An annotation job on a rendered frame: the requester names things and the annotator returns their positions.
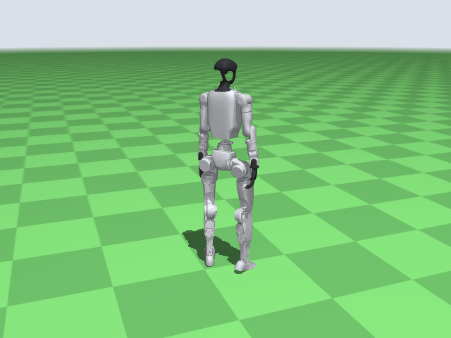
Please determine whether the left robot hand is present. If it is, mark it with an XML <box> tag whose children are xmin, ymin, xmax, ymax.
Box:
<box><xmin>198</xmin><ymin>152</ymin><xmax>203</xmax><ymax>177</ymax></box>

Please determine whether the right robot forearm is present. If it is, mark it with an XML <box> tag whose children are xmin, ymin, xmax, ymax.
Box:
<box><xmin>245</xmin><ymin>126</ymin><xmax>259</xmax><ymax>165</ymax></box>

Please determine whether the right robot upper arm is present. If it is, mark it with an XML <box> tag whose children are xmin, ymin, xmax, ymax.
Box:
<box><xmin>235</xmin><ymin>93</ymin><xmax>253</xmax><ymax>137</ymax></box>

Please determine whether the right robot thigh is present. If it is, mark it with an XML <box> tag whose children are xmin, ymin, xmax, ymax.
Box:
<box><xmin>230</xmin><ymin>158</ymin><xmax>254</xmax><ymax>224</ymax></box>

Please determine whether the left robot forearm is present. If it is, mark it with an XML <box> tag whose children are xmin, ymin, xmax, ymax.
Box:
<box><xmin>197</xmin><ymin>125</ymin><xmax>209</xmax><ymax>157</ymax></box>

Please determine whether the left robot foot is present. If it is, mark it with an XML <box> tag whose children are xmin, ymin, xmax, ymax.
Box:
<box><xmin>204</xmin><ymin>246</ymin><xmax>215</xmax><ymax>266</ymax></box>

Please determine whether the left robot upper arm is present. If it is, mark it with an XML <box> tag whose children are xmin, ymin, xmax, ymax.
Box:
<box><xmin>199</xmin><ymin>92</ymin><xmax>210</xmax><ymax>132</ymax></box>

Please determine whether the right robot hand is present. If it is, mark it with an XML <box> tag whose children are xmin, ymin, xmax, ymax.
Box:
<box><xmin>245</xmin><ymin>159</ymin><xmax>259</xmax><ymax>189</ymax></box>

